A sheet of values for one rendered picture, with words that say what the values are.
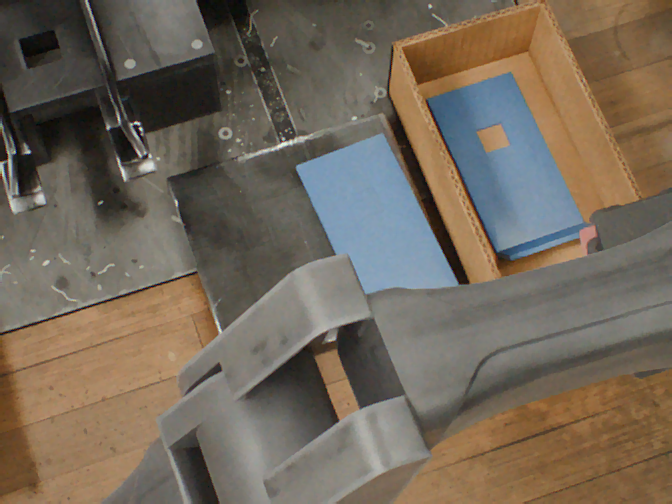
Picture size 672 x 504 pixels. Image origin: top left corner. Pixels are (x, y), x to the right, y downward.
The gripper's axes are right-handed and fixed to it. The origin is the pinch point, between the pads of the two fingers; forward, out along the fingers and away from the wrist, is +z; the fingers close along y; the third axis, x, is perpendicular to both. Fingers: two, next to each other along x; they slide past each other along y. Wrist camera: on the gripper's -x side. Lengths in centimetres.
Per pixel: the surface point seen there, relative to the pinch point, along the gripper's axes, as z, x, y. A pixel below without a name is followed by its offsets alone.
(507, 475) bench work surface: 3.3, 9.1, -13.5
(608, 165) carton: 8.8, -4.9, 4.0
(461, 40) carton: 15.8, 1.4, 14.8
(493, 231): 11.9, 3.6, 1.2
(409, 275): 9.6, 10.9, 0.5
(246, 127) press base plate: 20.6, 18.0, 12.6
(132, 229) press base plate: 17.6, 28.5, 8.1
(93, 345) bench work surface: 13.3, 33.5, 1.5
